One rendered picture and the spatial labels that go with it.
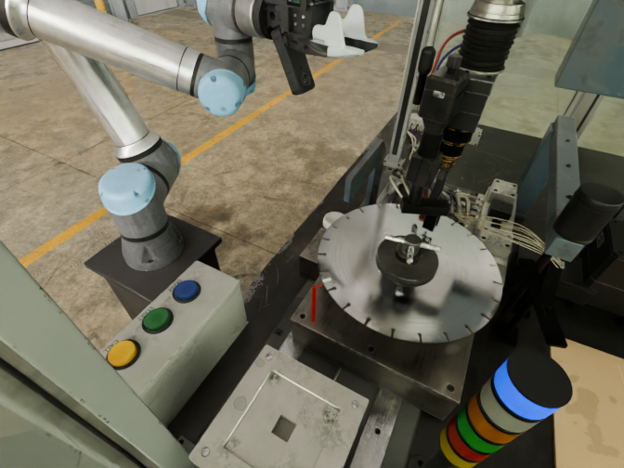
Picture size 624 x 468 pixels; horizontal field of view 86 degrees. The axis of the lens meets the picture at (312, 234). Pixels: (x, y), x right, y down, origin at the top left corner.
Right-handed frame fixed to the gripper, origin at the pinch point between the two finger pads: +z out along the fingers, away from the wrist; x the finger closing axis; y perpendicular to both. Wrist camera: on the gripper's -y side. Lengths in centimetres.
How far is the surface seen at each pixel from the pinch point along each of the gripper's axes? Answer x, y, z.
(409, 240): -8.1, -24.6, 17.7
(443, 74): -1.2, 0.1, 13.6
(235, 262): 20, -126, -77
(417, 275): -10.4, -28.9, 21.4
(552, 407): -33, -8, 37
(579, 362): 7, -50, 54
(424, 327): -18.4, -29.6, 26.6
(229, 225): 39, -127, -102
